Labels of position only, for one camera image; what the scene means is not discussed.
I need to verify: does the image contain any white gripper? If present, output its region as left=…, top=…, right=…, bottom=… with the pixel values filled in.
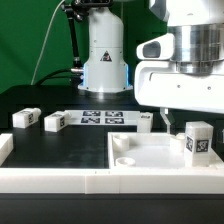
left=134, top=61, right=224, bottom=134

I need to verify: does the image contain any white square tabletop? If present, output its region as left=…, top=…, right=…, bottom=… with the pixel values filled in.
left=108, top=132, right=224, bottom=169

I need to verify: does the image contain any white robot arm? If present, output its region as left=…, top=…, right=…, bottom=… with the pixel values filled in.
left=78, top=0, right=224, bottom=114

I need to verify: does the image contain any white U-shaped obstacle fence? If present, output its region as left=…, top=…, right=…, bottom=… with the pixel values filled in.
left=0, top=132, right=224, bottom=195

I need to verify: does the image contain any white marker tag sheet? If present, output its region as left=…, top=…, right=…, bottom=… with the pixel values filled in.
left=69, top=110, right=140, bottom=126

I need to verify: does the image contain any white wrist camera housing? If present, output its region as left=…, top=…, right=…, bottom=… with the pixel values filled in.
left=136, top=33, right=175, bottom=60

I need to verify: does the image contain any black cable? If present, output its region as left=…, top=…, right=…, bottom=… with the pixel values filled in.
left=34, top=68, right=84, bottom=87

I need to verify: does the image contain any black camera stand pole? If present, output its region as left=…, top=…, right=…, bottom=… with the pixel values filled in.
left=61, top=0, right=84, bottom=78

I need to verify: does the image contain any grey cable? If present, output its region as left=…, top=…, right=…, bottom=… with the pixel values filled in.
left=30, top=0, right=68, bottom=86

